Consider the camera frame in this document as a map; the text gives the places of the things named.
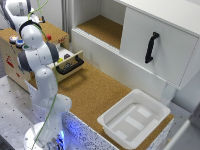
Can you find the wooden drawer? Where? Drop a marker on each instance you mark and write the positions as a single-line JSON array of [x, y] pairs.
[[74, 68]]

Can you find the red button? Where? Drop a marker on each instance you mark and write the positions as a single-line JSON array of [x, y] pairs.
[[13, 39]]

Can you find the blue button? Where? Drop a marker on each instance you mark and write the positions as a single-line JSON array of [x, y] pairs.
[[20, 42]]

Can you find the white plastic box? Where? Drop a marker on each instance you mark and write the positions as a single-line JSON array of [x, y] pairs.
[[133, 120]]

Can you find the white cabinet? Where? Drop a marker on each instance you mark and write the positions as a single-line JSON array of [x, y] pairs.
[[110, 63]]

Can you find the white sliding door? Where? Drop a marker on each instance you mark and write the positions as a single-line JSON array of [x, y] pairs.
[[166, 50]]

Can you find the wooden drawer box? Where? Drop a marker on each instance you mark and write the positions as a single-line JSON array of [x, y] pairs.
[[11, 71]]

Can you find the green button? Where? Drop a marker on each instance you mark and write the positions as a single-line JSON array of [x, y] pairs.
[[25, 47]]

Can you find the yellow block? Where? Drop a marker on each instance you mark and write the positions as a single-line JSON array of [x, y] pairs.
[[60, 60]]

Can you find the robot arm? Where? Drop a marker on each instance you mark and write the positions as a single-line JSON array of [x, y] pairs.
[[45, 86]]

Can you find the purple block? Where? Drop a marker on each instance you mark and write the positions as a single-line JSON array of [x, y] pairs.
[[67, 56]]

